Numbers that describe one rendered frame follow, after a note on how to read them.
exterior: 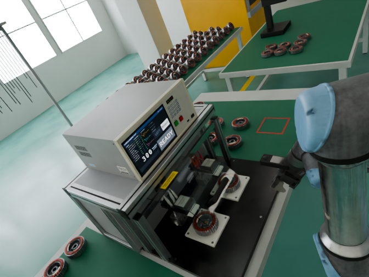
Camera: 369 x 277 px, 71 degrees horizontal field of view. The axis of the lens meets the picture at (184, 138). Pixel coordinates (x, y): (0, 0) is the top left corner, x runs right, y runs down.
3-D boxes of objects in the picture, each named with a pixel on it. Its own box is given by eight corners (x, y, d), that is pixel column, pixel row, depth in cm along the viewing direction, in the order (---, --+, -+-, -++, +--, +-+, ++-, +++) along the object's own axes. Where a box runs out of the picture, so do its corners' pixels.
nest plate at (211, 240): (229, 217, 113) (229, 216, 113) (214, 247, 105) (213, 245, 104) (201, 209, 123) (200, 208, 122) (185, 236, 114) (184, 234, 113)
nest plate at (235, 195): (250, 178, 128) (249, 176, 127) (238, 201, 119) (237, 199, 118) (223, 173, 137) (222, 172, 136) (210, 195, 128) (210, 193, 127)
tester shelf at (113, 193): (215, 111, 131) (212, 103, 129) (129, 220, 91) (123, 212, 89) (154, 111, 158) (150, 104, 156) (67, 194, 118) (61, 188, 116)
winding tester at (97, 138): (197, 116, 124) (183, 77, 113) (142, 182, 98) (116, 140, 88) (142, 115, 148) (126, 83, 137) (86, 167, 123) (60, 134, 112)
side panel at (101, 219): (143, 248, 120) (108, 203, 103) (139, 253, 118) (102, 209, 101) (107, 230, 137) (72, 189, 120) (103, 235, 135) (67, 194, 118)
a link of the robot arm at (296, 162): (288, 155, 90) (294, 140, 95) (283, 162, 94) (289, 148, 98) (309, 165, 88) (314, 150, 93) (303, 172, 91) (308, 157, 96)
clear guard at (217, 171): (238, 175, 99) (234, 164, 96) (210, 227, 85) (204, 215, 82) (173, 164, 119) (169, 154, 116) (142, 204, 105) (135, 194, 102)
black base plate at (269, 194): (288, 168, 127) (287, 165, 126) (235, 296, 90) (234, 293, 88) (207, 157, 156) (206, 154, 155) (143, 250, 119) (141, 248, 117)
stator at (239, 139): (223, 141, 163) (222, 137, 161) (240, 136, 160) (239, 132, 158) (225, 152, 153) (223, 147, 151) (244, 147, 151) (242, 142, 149)
